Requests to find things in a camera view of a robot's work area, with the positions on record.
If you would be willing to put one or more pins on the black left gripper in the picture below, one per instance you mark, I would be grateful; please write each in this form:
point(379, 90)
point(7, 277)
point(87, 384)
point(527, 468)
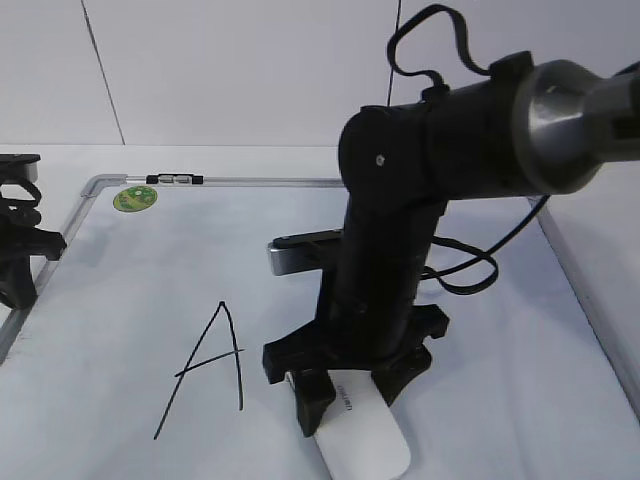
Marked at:
point(18, 244)

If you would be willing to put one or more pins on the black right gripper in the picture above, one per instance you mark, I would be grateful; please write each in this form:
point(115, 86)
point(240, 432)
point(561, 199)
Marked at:
point(393, 352)

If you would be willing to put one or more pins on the white board eraser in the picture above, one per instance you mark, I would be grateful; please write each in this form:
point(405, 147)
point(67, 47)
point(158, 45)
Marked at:
point(359, 437)

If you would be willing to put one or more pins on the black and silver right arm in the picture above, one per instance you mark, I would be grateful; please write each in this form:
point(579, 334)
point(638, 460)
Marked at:
point(528, 130)

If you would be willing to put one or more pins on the round green magnet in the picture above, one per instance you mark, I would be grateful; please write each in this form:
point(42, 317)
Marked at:
point(135, 199)

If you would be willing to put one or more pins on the black and silver board clip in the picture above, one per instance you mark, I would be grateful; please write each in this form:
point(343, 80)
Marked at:
point(174, 179)

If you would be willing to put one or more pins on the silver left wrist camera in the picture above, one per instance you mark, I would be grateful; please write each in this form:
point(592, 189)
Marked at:
point(15, 167)

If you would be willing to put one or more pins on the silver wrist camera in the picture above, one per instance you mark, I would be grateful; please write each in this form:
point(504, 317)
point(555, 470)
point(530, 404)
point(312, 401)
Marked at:
point(304, 252)
point(15, 167)

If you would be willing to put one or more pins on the white board with grey frame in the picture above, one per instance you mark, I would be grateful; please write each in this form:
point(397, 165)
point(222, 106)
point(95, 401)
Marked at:
point(142, 357)

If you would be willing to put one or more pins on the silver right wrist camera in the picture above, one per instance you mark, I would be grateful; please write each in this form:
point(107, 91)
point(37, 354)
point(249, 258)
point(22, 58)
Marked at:
point(304, 252)

